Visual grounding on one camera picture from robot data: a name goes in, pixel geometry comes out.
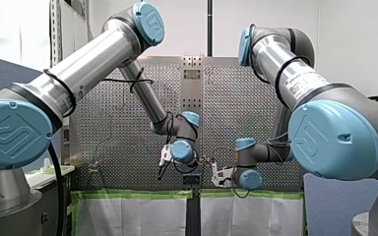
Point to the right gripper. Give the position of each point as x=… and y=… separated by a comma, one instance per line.
x=212, y=162

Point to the side cabinet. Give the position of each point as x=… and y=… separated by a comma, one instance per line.
x=54, y=196

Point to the metal shelf frame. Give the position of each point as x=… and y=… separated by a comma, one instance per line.
x=56, y=32

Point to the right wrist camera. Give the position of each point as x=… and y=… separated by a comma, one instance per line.
x=222, y=177

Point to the metal post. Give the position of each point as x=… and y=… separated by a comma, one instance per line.
x=94, y=165

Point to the grey board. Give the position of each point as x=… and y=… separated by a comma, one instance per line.
x=338, y=209

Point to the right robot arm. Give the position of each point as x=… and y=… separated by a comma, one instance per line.
x=338, y=141

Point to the black pole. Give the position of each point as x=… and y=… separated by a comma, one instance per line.
x=210, y=28

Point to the connector holder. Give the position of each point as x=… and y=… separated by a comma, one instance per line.
x=192, y=181

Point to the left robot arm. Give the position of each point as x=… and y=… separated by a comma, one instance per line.
x=88, y=69

